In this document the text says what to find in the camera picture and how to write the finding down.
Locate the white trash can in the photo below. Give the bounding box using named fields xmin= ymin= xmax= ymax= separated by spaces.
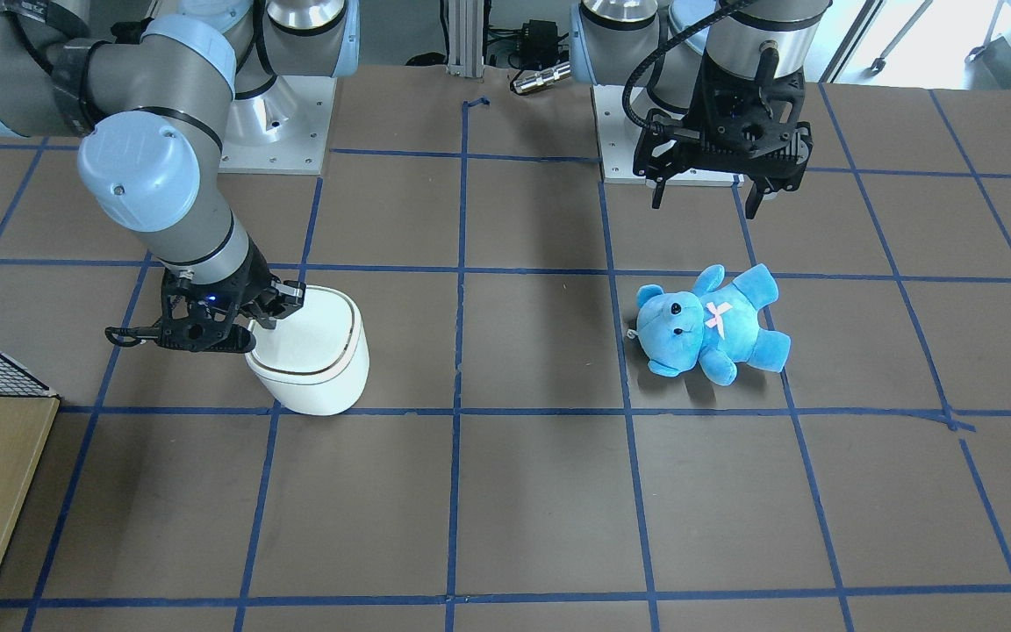
xmin=246 ymin=285 xmax=369 ymax=416

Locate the aluminium frame post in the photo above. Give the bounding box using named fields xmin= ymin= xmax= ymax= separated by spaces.
xmin=444 ymin=0 xmax=488 ymax=80

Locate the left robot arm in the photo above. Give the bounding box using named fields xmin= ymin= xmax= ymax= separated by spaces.
xmin=569 ymin=1 xmax=829 ymax=219

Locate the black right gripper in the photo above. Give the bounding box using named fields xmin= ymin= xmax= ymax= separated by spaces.
xmin=157 ymin=249 xmax=306 ymax=355

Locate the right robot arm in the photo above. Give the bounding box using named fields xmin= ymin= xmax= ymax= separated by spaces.
xmin=0 ymin=1 xmax=360 ymax=355

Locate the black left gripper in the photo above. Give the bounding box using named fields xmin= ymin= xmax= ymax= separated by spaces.
xmin=631 ymin=55 xmax=814 ymax=220

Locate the blue teddy bear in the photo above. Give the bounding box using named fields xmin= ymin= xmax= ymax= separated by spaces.
xmin=627 ymin=263 xmax=792 ymax=385

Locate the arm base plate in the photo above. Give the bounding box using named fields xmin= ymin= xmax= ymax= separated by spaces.
xmin=219 ymin=76 xmax=340 ymax=176
xmin=592 ymin=83 xmax=752 ymax=187

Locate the silver cylindrical lens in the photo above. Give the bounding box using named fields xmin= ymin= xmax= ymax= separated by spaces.
xmin=509 ymin=61 xmax=572 ymax=97

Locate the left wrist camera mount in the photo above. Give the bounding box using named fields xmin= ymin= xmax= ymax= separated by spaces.
xmin=690 ymin=47 xmax=806 ymax=173

